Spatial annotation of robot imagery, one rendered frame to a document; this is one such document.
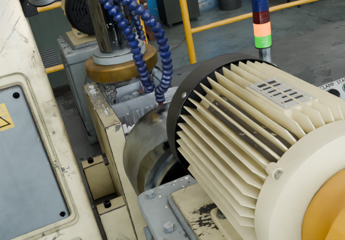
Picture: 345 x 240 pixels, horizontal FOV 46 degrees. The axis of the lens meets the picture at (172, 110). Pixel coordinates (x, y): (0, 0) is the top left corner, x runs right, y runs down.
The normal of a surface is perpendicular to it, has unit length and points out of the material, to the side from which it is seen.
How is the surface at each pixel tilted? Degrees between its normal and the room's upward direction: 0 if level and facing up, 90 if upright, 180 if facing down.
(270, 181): 55
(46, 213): 90
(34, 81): 90
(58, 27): 90
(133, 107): 90
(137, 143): 47
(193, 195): 0
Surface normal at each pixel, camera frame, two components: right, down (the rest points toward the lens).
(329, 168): 0.29, 0.25
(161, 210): -0.18, -0.88
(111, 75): -0.12, 0.47
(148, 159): -0.79, -0.37
